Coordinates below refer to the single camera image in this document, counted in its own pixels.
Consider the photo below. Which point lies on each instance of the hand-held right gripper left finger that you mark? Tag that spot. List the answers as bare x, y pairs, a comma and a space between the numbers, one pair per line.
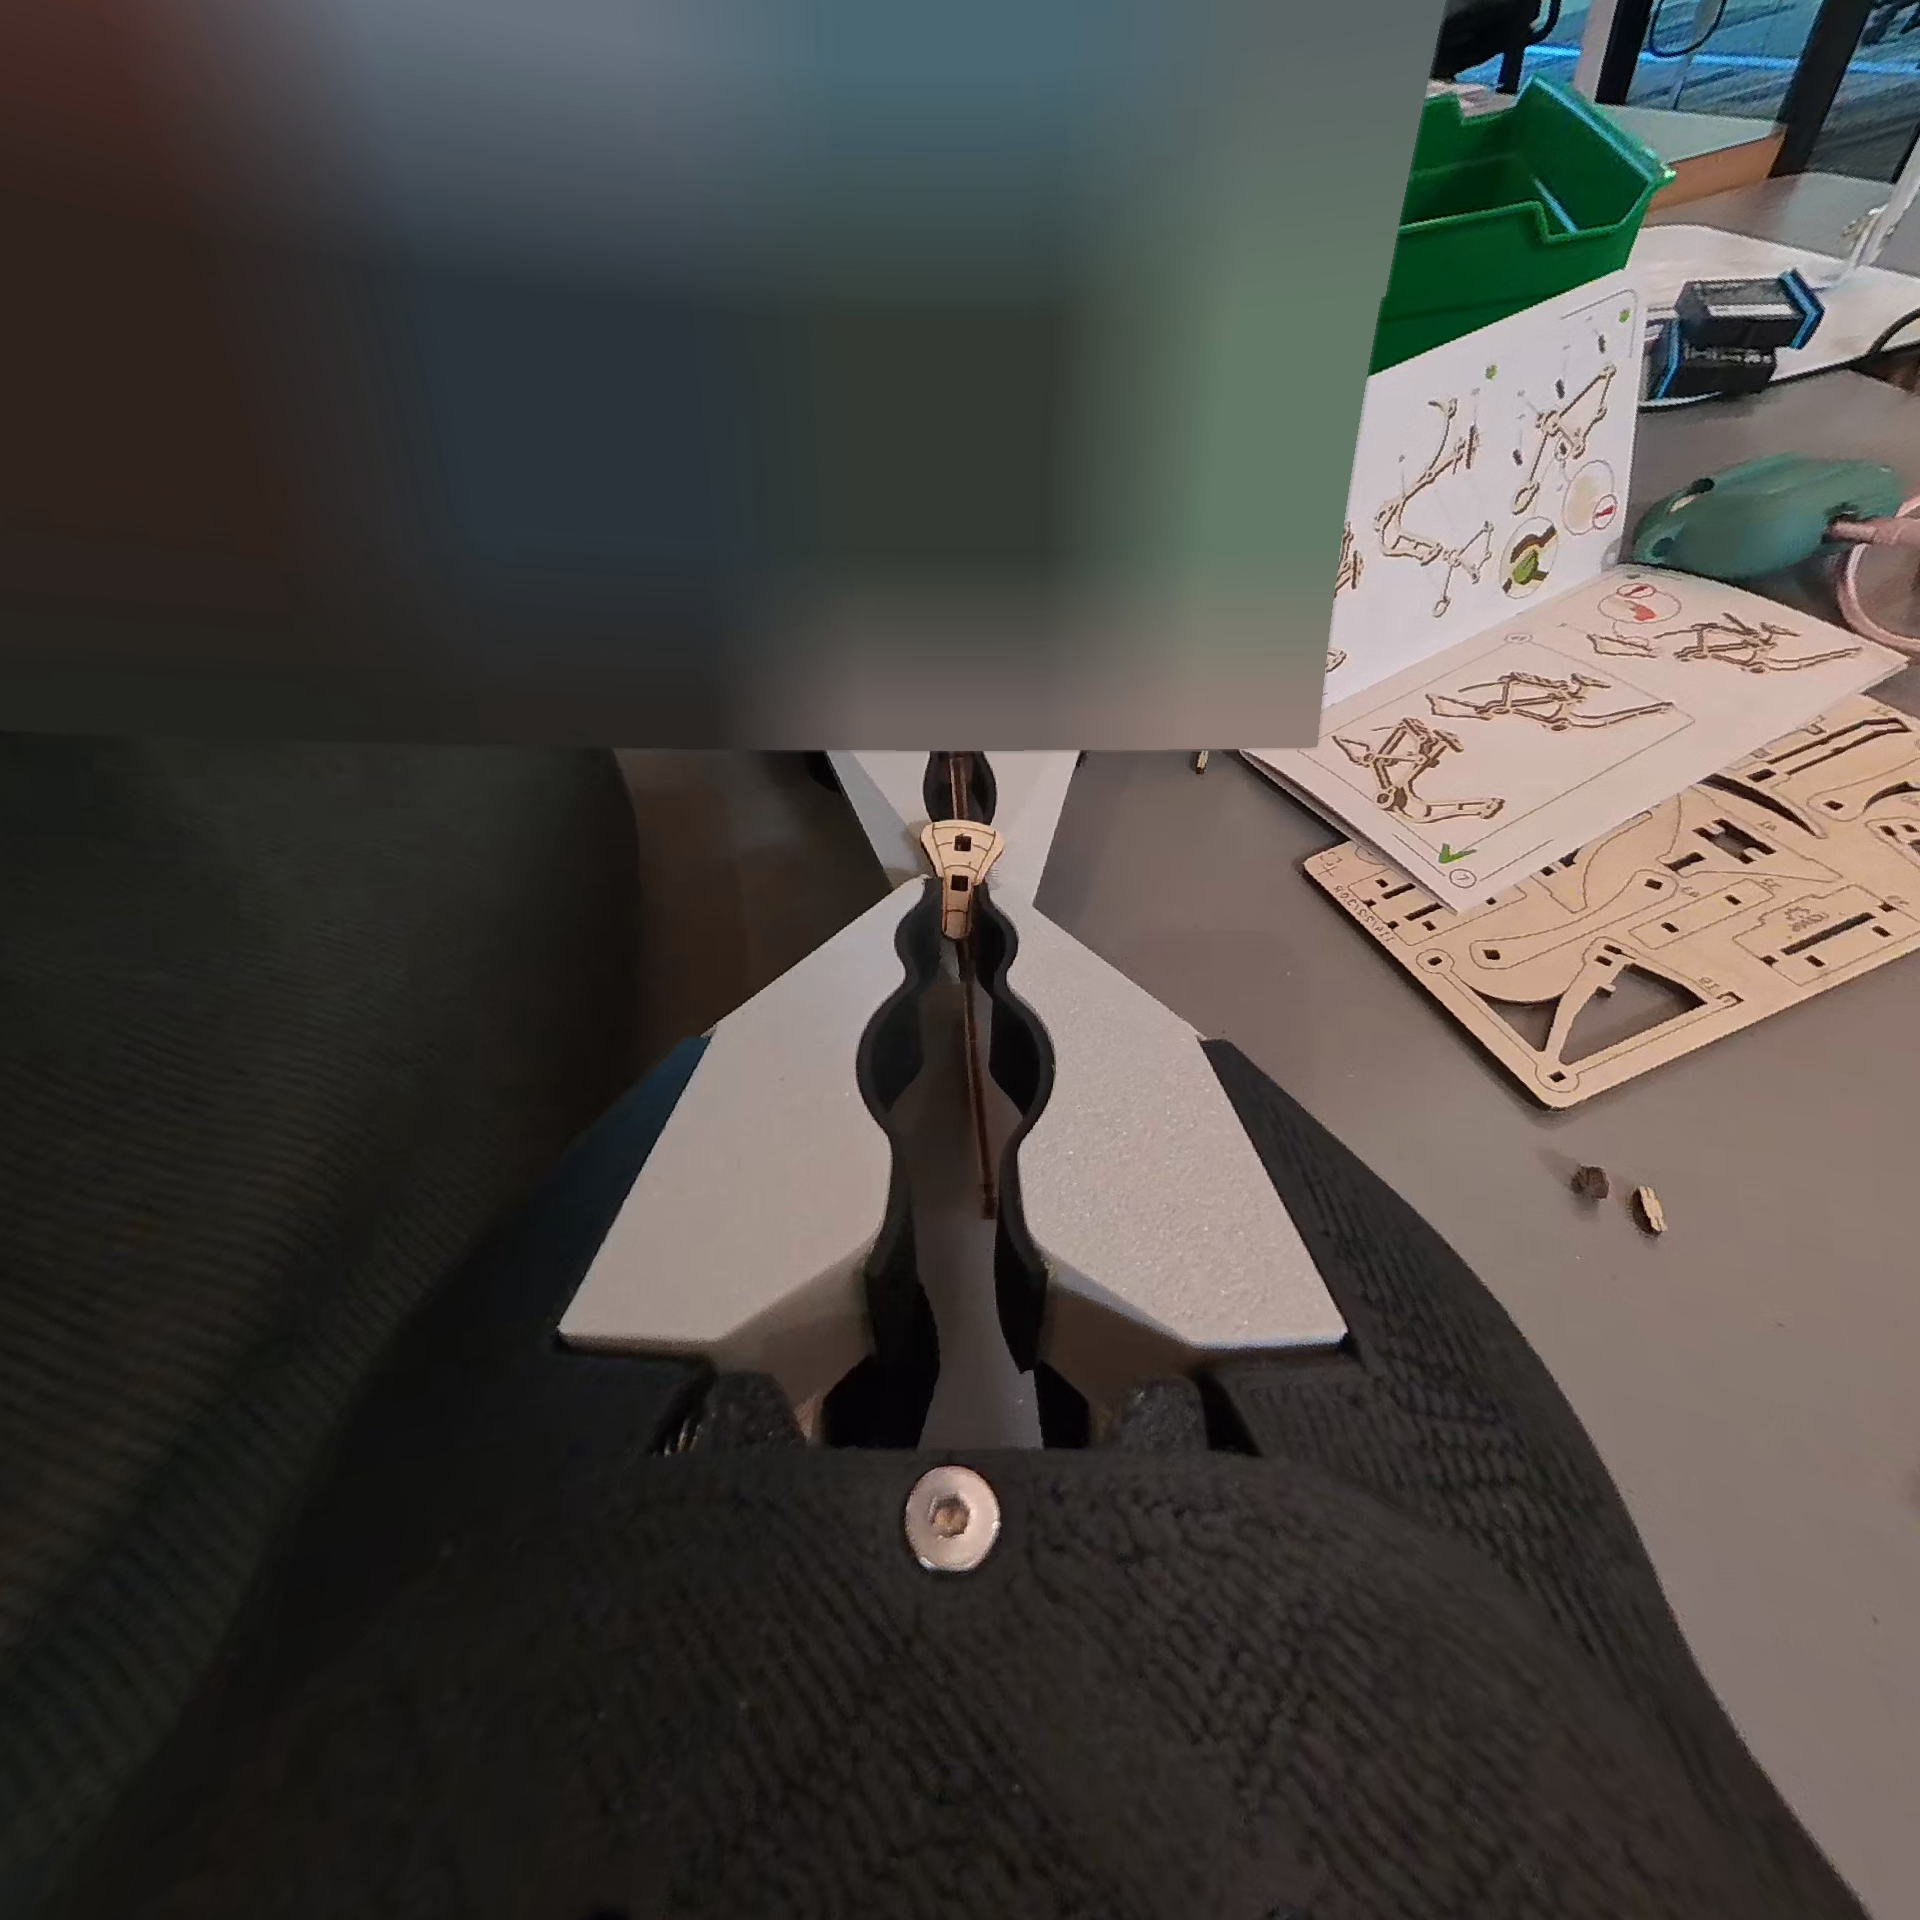
736, 1184

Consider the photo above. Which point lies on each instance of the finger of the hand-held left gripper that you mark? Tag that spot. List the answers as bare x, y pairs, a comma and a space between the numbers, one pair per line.
886, 811
1036, 811

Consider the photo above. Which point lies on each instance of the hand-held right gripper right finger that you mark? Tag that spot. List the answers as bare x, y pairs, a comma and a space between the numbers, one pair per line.
1185, 1200

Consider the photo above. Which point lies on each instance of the small wooden saddle part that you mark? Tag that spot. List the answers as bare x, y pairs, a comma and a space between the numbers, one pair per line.
958, 864

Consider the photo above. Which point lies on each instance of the thin wooden model piece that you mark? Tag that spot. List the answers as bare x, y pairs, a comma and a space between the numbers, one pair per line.
977, 1080

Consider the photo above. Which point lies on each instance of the laser-cut wooden parts sheet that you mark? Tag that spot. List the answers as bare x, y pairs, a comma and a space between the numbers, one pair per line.
1847, 758
1621, 974

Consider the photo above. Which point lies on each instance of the small pale wooden scrap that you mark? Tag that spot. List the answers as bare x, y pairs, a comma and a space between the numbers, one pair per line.
1651, 1209

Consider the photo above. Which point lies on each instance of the person's dark sweater torso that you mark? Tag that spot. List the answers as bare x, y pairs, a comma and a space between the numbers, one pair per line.
226, 1126

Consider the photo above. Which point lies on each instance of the white instruction booklet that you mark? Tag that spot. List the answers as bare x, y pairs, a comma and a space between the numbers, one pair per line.
1499, 496

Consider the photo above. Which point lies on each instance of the green plastic bin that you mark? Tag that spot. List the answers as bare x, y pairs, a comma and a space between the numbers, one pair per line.
1499, 225

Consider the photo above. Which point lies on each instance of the teal rounded device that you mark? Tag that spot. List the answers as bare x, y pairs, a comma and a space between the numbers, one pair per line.
1741, 518

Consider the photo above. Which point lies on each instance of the black and blue device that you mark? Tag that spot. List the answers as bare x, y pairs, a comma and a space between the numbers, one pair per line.
1741, 324

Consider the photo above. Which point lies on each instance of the black table leg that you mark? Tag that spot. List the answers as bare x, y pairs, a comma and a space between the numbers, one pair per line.
1819, 75

